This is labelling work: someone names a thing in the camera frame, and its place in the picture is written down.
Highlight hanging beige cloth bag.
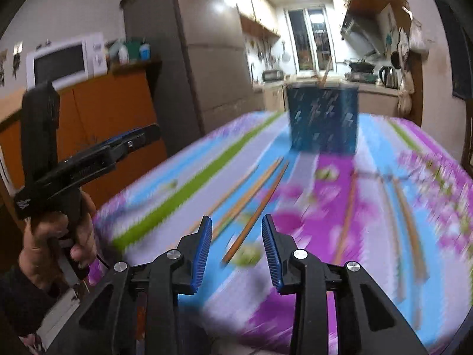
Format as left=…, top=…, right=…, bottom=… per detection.
left=397, top=70, right=414, bottom=117

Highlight gas stove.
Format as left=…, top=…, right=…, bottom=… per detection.
left=345, top=72, right=378, bottom=84

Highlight steel range hood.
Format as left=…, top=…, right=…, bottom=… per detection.
left=340, top=13, right=388, bottom=54

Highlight orange wooden cabinet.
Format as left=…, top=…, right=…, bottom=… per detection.
left=0, top=61, right=163, bottom=208

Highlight grey brown refrigerator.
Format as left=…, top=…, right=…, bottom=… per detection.
left=124, top=0, right=246, bottom=134

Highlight barred kitchen window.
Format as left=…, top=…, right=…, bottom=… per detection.
left=284, top=5, right=335, bottom=75

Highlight person's left hand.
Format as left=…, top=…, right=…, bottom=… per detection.
left=18, top=191, right=99, bottom=296

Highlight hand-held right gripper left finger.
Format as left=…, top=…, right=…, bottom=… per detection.
left=46, top=215, right=214, bottom=355

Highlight green plastic container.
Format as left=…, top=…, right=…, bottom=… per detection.
left=126, top=39, right=143, bottom=60

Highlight beige upper kitchen cabinets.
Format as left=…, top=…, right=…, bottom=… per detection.
left=229, top=0, right=281, bottom=39

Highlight light bamboo chopstick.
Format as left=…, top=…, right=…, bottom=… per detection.
left=174, top=166, right=259, bottom=246
left=210, top=157, right=285, bottom=239

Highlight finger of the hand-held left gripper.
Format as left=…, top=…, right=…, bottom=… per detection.
left=106, top=127, right=149, bottom=149
left=107, top=124, right=162, bottom=171

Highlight blue perforated utensil holder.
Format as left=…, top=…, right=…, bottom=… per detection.
left=286, top=83, right=361, bottom=154

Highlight orange brown chopstick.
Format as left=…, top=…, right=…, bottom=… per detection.
left=390, top=175, right=425, bottom=282
left=334, top=172, right=359, bottom=265
left=221, top=161, right=291, bottom=265

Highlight black wok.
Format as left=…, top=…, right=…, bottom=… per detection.
left=347, top=59, right=375, bottom=72

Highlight white microwave oven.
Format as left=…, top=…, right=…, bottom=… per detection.
left=25, top=33, right=108, bottom=90

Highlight hanging wall ornament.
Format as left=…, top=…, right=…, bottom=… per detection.
left=12, top=42, right=23, bottom=80

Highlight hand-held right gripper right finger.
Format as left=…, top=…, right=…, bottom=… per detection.
left=261, top=214, right=431, bottom=355

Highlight steel electric kettle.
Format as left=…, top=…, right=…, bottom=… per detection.
left=379, top=65, right=400, bottom=88

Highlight person's left forearm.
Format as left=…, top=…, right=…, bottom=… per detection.
left=0, top=264, right=65, bottom=339

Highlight dark blue wall hanging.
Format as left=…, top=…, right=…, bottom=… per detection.
left=453, top=18, right=473, bottom=100

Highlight white plastic bag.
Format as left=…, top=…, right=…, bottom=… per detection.
left=408, top=18, right=427, bottom=54

